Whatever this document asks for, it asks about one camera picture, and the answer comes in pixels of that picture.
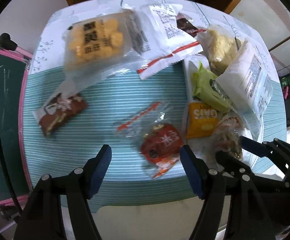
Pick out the white packet with red stripe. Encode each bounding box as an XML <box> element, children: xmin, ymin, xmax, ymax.
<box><xmin>136</xmin><ymin>4</ymin><xmax>203</xmax><ymax>80</ymax></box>

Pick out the green chalkboard with pink frame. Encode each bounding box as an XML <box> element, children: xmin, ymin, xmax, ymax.
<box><xmin>0</xmin><ymin>42</ymin><xmax>34</xmax><ymax>209</ymax></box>

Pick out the white plate with leaf pattern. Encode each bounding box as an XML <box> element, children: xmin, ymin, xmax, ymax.
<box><xmin>181</xmin><ymin>59</ymin><xmax>263</xmax><ymax>168</ymax></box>

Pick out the orange oat snack packet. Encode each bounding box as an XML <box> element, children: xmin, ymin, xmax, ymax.
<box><xmin>185</xmin><ymin>100</ymin><xmax>220</xmax><ymax>140</ymax></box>

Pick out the black cable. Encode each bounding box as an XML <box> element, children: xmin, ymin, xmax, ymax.
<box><xmin>0</xmin><ymin>104</ymin><xmax>23</xmax><ymax>215</ymax></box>

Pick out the yellow biscuit clear packet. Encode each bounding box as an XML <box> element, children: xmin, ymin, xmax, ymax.
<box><xmin>50</xmin><ymin>4</ymin><xmax>150</xmax><ymax>100</ymax></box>

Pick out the clear bag of pale crumbly snack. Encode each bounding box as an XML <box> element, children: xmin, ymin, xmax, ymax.
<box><xmin>195</xmin><ymin>24</ymin><xmax>240</xmax><ymax>77</ymax></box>

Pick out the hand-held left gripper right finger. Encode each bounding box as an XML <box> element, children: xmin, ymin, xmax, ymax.
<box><xmin>179</xmin><ymin>145</ymin><xmax>277</xmax><ymax>240</ymax></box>

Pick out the clear packet of nuts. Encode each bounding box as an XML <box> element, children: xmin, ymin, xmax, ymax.
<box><xmin>211</xmin><ymin>112</ymin><xmax>244</xmax><ymax>162</ymax></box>

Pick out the black plastic clip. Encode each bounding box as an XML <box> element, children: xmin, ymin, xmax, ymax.
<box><xmin>0</xmin><ymin>32</ymin><xmax>18</xmax><ymax>51</ymax></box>

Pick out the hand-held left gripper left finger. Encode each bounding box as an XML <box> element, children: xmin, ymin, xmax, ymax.
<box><xmin>13</xmin><ymin>144</ymin><xmax>112</xmax><ymax>240</ymax></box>

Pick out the green snack packet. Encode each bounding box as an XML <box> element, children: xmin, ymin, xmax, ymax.
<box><xmin>191</xmin><ymin>60</ymin><xmax>232</xmax><ymax>113</ymax></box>

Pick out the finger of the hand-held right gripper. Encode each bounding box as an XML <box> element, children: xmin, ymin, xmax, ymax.
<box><xmin>239</xmin><ymin>135</ymin><xmax>290</xmax><ymax>180</ymax></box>
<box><xmin>215</xmin><ymin>151</ymin><xmax>290</xmax><ymax>189</ymax></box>

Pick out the dark red snack packet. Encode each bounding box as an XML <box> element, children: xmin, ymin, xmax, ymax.
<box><xmin>175</xmin><ymin>12</ymin><xmax>207</xmax><ymax>37</ymax></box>

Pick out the red snack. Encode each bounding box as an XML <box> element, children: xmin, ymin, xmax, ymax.
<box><xmin>113</xmin><ymin>102</ymin><xmax>185</xmax><ymax>179</ymax></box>

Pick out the white packet with printed text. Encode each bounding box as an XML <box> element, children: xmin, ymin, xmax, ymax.
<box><xmin>215</xmin><ymin>39</ymin><xmax>273</xmax><ymax>135</ymax></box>

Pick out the brown chocolate bar packet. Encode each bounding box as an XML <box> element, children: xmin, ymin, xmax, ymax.
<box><xmin>33</xmin><ymin>92</ymin><xmax>88</xmax><ymax>138</ymax></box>

